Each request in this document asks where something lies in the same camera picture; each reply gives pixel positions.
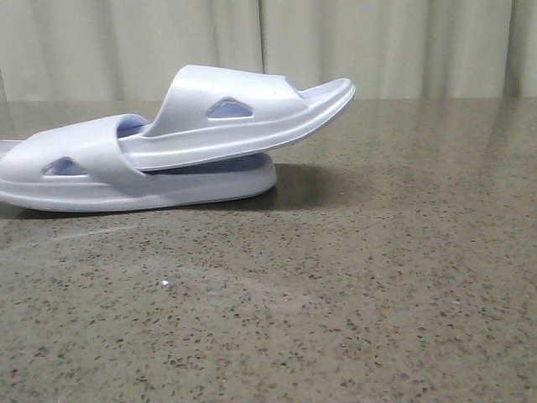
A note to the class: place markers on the beige background curtain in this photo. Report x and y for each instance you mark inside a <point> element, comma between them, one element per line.
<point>130,50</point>

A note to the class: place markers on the light blue slipper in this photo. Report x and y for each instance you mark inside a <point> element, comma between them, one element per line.
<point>212,113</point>
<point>81,168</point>

